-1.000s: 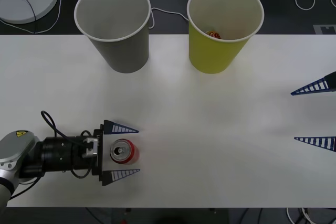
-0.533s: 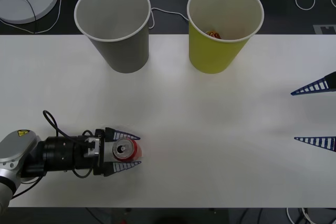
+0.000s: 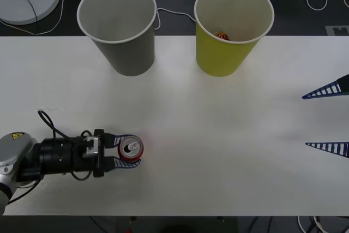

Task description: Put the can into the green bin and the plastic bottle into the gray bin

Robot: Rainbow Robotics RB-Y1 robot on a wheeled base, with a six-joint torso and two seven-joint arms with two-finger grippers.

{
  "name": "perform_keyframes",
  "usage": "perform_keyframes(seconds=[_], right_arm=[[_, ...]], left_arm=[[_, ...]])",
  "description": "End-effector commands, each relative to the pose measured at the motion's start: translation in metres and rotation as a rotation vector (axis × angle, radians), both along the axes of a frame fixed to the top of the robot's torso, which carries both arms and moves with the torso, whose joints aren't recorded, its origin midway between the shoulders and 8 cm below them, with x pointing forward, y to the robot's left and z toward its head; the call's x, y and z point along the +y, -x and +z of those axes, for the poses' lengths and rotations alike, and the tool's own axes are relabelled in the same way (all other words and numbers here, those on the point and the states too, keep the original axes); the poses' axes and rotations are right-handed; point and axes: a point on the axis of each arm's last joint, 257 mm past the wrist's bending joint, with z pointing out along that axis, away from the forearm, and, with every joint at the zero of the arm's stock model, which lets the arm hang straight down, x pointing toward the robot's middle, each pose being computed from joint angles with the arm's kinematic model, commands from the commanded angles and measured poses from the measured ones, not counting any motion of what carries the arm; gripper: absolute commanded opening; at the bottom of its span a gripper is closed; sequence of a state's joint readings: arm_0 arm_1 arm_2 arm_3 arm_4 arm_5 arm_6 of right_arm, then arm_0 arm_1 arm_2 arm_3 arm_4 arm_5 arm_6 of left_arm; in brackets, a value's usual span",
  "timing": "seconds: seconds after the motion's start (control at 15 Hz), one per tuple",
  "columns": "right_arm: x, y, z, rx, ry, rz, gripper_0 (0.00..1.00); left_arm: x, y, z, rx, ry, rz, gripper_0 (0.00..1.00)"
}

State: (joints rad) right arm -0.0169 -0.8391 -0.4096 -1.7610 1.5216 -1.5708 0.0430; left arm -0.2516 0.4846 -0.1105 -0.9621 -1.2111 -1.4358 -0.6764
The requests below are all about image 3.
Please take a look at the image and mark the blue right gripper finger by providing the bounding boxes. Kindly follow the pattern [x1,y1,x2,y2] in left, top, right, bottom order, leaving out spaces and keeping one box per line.
[302,74,349,100]
[305,142,349,159]

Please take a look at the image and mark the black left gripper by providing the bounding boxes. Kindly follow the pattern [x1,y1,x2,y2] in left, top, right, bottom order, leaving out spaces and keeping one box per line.
[77,128,143,178]

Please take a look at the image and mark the red drink can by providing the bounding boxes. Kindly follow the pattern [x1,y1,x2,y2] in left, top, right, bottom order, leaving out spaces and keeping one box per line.
[117,135,145,163]

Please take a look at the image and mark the grey plastic bin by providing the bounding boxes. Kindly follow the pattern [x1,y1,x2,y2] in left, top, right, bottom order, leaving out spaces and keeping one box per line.
[76,0,158,77]

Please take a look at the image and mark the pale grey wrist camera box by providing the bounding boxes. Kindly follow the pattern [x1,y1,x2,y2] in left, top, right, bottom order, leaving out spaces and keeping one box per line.
[83,136,101,159]

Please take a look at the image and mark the black camera cable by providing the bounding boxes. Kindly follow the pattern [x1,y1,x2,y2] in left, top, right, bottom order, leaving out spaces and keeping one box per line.
[38,110,92,143]

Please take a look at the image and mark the white floor cable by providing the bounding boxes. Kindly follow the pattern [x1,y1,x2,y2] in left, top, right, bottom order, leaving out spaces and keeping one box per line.
[297,216,310,233]

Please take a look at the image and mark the thin white cable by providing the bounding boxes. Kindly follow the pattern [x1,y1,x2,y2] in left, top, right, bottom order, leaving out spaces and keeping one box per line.
[0,0,65,36]

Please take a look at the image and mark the white power strip cable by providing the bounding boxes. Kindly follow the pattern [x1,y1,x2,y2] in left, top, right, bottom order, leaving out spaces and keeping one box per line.
[71,0,197,31]

